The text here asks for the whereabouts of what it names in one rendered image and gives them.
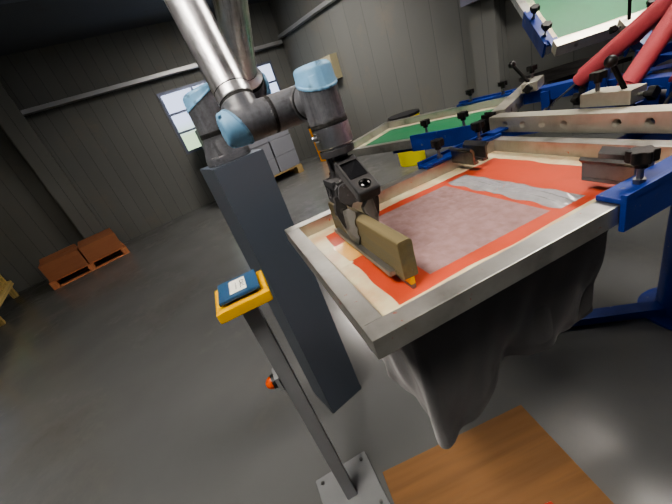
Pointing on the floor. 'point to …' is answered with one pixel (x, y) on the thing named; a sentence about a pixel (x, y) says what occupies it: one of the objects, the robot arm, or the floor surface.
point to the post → (333, 492)
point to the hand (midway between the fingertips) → (366, 236)
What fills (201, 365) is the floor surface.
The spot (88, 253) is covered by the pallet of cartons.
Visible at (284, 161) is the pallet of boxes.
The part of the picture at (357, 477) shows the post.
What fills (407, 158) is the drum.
